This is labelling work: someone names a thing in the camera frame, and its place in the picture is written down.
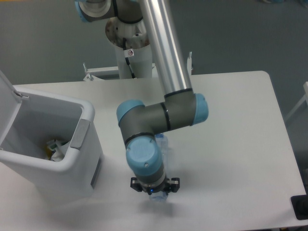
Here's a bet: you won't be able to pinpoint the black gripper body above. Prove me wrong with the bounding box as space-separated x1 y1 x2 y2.
140 180 168 195

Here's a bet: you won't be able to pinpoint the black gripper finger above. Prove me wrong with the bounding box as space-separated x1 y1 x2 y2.
130 177 143 192
165 178 180 195

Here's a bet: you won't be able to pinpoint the clear plastic water bottle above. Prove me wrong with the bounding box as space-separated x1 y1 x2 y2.
149 133 169 202

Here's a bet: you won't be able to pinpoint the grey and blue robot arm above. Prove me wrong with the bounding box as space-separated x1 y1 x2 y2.
75 0 208 194

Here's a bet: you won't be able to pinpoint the trash inside the can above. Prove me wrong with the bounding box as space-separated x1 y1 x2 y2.
45 139 70 162

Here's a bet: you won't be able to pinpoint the white trash can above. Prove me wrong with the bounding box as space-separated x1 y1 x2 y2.
0 74 103 196

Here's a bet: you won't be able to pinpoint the black device at table edge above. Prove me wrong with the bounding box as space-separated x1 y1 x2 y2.
291 194 308 220

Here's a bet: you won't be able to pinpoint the white pedestal base frame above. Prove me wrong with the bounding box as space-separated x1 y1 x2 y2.
83 51 194 81

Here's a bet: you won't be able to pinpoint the black cable on pedestal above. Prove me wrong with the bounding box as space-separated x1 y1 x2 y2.
122 37 136 79

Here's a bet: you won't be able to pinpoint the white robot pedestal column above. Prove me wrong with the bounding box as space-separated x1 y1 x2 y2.
105 17 153 79

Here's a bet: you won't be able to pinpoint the white frame at right edge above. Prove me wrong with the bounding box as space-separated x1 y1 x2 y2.
284 81 308 125

